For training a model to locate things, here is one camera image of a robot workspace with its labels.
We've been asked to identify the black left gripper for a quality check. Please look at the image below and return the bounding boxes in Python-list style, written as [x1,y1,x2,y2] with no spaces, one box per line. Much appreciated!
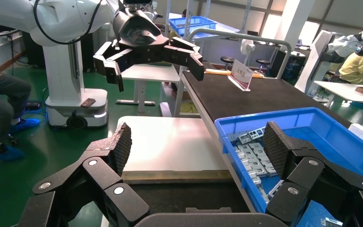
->
[93,8,205,92]

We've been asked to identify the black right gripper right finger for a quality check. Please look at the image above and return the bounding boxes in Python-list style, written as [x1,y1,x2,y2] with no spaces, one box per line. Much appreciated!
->
[263,121,363,227]

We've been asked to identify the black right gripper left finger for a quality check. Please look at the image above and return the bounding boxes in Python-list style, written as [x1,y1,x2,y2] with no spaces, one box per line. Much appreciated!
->
[18,122,151,227]

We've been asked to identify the white height-adjustable desk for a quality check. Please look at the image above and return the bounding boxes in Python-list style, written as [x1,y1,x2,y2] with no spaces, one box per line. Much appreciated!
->
[116,64,181,114]

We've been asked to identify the large blue plastic parts bin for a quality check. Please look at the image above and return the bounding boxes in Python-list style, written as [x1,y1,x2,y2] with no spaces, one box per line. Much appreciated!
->
[214,107,363,227]

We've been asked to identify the brown cardboard box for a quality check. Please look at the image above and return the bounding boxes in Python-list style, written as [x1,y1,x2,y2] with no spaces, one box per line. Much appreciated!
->
[171,89,191,101]

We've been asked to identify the small blue plastic bin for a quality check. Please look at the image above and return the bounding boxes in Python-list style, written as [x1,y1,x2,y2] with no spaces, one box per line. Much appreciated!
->
[168,16,218,38]

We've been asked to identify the yellow foam sheet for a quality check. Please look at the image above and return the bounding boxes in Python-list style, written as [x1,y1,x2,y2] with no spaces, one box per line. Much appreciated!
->
[180,102,199,114]

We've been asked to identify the yellow orange flat bar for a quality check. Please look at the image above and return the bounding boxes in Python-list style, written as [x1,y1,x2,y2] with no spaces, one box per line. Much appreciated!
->
[205,68,265,79]

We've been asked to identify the black round stool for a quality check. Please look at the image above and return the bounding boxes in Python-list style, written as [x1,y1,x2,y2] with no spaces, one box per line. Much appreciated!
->
[256,59,270,74]
[220,56,235,71]

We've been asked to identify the white robot torso and base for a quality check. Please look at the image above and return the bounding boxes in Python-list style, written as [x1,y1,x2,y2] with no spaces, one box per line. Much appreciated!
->
[42,41,109,130]

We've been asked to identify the black felt table mat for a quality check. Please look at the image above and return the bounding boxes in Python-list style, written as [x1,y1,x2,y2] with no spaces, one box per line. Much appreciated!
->
[181,70,352,128]

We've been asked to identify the blue shoe cover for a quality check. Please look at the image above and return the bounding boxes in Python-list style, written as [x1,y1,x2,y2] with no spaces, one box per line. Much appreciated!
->
[9,118,40,135]
[0,142,25,162]

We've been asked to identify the white work table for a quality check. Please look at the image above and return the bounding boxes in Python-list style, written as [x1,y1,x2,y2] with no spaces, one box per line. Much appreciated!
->
[314,80,363,128]

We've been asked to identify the black floor power strip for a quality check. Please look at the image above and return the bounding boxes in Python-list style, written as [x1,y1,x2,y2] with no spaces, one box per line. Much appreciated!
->
[25,100,43,111]

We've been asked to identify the clear acrylic sign holder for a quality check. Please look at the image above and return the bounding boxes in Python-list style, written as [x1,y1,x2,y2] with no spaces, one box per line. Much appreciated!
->
[227,59,254,92]

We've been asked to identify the white standing fan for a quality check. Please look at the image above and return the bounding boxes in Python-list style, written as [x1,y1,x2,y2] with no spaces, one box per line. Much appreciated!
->
[240,39,256,65]

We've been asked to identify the person in yellow shirt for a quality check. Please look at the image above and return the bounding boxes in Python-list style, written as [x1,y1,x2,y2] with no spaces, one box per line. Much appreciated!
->
[339,39,363,86]

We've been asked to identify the seated person grey trousers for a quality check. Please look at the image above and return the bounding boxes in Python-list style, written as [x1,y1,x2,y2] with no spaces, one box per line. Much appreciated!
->
[0,64,32,151]

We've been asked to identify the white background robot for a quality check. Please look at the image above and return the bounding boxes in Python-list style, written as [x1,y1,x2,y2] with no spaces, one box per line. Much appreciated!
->
[295,23,363,95]

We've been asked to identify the silver metal bracket part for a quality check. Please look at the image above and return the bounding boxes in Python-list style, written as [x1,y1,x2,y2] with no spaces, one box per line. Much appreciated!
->
[235,142,266,158]
[226,131,248,143]
[238,155,277,179]
[267,180,285,200]
[238,128,266,144]

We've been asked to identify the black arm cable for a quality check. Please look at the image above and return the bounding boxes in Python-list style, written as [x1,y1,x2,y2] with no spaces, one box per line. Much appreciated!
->
[33,0,104,45]

